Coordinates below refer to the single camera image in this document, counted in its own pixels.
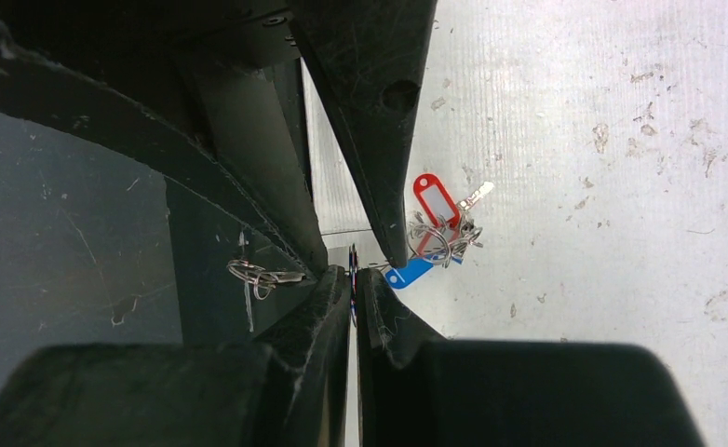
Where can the red key tag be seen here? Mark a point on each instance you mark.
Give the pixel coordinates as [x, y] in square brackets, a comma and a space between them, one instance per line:
[440, 226]

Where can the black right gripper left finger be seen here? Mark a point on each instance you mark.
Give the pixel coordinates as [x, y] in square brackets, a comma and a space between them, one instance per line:
[285, 388]

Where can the silver metal key plate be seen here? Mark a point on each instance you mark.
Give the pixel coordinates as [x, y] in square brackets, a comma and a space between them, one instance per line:
[259, 282]

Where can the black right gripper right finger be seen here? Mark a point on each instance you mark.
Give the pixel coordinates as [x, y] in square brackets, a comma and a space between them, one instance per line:
[419, 388]

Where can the small silver key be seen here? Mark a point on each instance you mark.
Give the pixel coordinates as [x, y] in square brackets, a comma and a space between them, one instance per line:
[466, 204]

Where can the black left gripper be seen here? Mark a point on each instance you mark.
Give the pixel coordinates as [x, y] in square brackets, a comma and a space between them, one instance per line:
[187, 88]

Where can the blue white key tag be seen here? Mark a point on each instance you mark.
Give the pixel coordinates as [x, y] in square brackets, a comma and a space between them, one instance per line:
[401, 278]

